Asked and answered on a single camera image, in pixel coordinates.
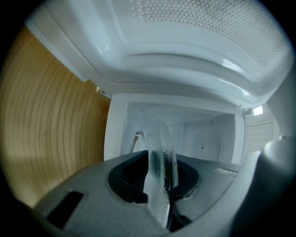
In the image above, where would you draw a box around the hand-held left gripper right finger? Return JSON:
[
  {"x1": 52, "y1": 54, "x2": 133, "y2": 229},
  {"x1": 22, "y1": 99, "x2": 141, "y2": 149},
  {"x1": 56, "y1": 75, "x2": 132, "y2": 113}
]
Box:
[{"x1": 171, "y1": 137, "x2": 291, "y2": 237}]

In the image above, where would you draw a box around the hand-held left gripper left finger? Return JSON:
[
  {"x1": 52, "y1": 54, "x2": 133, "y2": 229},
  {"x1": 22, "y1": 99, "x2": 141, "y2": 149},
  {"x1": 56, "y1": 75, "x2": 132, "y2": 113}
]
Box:
[{"x1": 34, "y1": 150, "x2": 172, "y2": 237}]

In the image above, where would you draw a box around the round glass turntable plate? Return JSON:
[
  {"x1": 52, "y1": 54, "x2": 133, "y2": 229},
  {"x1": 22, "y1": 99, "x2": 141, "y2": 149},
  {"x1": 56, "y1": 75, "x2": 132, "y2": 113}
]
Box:
[{"x1": 142, "y1": 118, "x2": 179, "y2": 231}]

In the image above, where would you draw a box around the white microwave oven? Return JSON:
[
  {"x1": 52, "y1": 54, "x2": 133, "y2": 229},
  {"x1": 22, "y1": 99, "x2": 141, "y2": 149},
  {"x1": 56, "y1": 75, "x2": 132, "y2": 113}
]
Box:
[{"x1": 24, "y1": 0, "x2": 294, "y2": 168}]

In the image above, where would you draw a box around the white microwave roller ring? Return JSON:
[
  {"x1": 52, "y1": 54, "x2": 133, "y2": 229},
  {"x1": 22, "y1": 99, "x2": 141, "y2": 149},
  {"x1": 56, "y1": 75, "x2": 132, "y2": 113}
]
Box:
[{"x1": 130, "y1": 131, "x2": 146, "y2": 155}]

